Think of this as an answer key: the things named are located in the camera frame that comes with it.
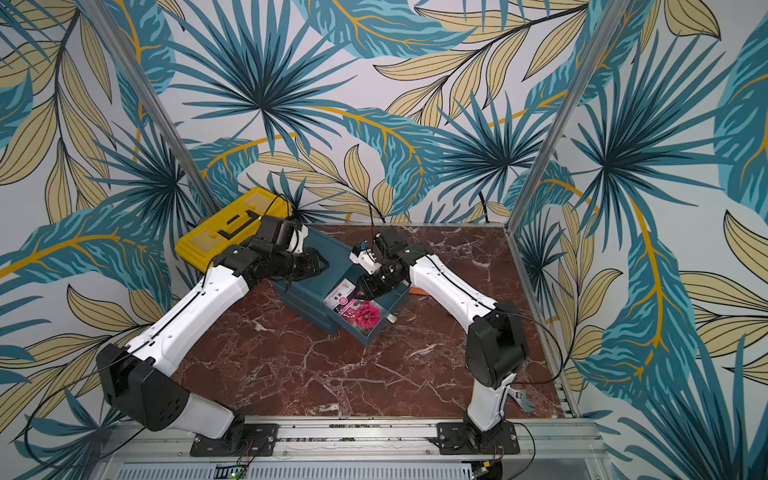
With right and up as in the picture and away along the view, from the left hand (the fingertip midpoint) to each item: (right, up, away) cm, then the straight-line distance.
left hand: (323, 272), depth 78 cm
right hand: (+9, -6, +5) cm, 12 cm away
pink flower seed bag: (+8, -9, +3) cm, 12 cm away
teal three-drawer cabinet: (-4, -6, -1) cm, 8 cm away
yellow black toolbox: (-33, +13, +17) cm, 39 cm away
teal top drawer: (+17, -8, -1) cm, 19 cm away
